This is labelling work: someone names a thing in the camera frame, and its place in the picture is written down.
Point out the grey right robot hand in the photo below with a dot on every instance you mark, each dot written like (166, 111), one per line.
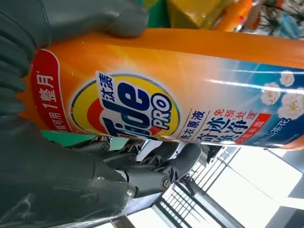
(54, 182)

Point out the ribbed grey right arm sleeve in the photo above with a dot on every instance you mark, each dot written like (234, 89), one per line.
(11, 63)

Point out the black grid rack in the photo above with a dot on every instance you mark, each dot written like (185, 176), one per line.
(187, 201)

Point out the yellow box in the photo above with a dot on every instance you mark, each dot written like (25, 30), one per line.
(194, 12)

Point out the floral blue package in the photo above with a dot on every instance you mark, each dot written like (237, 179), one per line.
(282, 19)

